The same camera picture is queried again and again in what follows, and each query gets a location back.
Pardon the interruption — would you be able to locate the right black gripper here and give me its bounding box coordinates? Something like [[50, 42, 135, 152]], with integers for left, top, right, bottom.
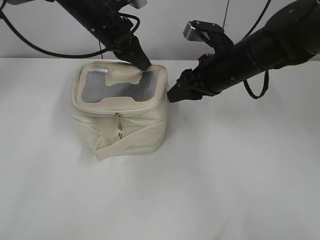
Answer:
[[167, 44, 253, 103]]

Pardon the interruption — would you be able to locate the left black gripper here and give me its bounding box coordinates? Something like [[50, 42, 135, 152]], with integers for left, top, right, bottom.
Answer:
[[84, 9, 152, 70]]

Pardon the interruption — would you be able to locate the cream canvas zipper bag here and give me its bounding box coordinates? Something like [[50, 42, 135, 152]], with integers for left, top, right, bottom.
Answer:
[[71, 60, 169, 160]]

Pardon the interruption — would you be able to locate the silver zipper pull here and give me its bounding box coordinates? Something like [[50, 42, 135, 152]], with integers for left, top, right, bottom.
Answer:
[[115, 113, 123, 140]]

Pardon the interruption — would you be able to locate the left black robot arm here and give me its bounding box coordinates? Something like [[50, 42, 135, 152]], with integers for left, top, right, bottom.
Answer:
[[57, 0, 151, 71]]

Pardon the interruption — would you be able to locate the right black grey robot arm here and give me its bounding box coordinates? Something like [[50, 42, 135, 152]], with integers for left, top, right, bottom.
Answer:
[[167, 0, 320, 103]]

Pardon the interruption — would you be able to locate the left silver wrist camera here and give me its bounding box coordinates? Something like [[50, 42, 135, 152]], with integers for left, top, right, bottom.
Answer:
[[127, 0, 148, 9]]

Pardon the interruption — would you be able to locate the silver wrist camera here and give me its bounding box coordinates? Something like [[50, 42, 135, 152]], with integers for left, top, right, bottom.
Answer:
[[183, 20, 224, 42], [127, 0, 148, 9]]

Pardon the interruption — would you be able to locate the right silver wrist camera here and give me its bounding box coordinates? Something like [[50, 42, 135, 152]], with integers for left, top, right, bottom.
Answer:
[[183, 20, 224, 42]]

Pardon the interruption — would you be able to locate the right black cable loop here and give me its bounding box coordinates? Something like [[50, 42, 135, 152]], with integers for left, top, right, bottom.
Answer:
[[242, 69, 270, 100]]

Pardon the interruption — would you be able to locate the left black cable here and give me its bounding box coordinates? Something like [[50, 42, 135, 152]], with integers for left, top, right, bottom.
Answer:
[[0, 0, 141, 59]]

